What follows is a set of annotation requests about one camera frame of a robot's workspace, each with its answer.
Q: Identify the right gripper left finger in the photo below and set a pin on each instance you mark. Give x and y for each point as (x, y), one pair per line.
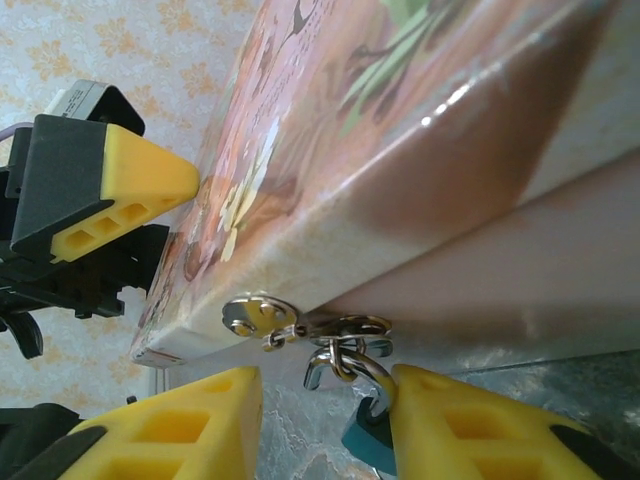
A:
(175, 430)

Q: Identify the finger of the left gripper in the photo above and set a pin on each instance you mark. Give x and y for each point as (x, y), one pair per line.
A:
(100, 180)

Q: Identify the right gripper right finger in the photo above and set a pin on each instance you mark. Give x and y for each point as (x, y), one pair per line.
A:
(475, 440)

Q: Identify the small blue padlock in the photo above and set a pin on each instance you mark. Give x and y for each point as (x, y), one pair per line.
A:
(367, 440)

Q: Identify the pink decorated wooden box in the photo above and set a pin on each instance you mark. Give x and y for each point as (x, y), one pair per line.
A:
(350, 150)

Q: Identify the silver box hasp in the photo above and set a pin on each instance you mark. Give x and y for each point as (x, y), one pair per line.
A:
(250, 312)

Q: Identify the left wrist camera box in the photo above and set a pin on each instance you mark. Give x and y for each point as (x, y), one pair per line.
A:
(80, 100)

